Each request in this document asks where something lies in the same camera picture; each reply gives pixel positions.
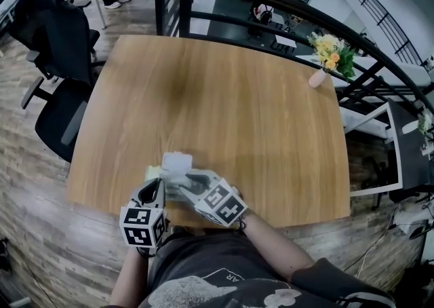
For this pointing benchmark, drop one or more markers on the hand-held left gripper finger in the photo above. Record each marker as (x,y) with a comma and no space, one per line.
(161,196)
(140,196)

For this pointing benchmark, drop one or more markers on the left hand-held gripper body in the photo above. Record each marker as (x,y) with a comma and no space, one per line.
(140,227)

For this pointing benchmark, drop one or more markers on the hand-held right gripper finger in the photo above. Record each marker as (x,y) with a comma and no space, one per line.
(208,175)
(194,194)

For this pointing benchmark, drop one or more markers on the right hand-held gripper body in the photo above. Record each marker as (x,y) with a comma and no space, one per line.
(222,203)

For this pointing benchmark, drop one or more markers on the person's left forearm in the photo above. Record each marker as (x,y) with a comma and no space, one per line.
(130,279)

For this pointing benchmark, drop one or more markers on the person's right forearm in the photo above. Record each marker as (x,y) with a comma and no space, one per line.
(274,245)

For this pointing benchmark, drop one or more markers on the person's dark printed shirt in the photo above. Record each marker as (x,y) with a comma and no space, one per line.
(220,266)

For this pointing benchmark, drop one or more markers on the pale pink vase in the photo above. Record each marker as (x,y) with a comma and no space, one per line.
(317,78)

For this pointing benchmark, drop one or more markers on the yellow flower bouquet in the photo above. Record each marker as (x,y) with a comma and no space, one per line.
(330,52)

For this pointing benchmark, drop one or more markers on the small potted flowers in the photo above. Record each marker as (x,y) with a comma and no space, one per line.
(425,123)

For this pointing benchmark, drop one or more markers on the thin black balcony railing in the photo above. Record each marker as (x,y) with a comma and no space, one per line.
(383,16)

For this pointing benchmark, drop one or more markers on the dark table with white frame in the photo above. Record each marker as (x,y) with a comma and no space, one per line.
(412,157)

